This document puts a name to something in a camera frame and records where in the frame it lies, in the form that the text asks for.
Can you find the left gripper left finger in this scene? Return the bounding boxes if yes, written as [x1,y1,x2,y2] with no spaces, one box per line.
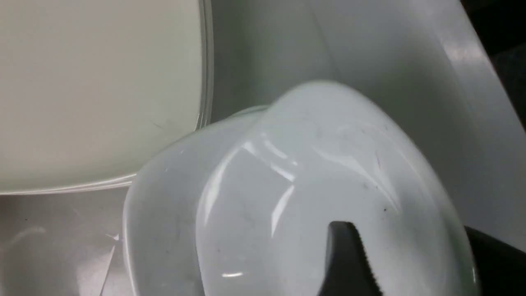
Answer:
[318,221,383,296]

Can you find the stack of grey-white bowls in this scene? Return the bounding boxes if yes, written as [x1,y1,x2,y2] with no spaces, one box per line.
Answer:
[122,106,265,296]

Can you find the large white plastic bin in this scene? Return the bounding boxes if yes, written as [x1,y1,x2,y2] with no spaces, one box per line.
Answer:
[1,0,525,296]

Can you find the grey-white square bowl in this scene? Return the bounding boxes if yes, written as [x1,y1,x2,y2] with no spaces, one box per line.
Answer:
[196,81,481,296]

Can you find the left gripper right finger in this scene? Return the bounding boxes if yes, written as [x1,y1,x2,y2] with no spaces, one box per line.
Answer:
[465,227,526,296]

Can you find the stack of white plates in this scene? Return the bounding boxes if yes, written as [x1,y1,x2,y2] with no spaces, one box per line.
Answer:
[0,0,214,195]

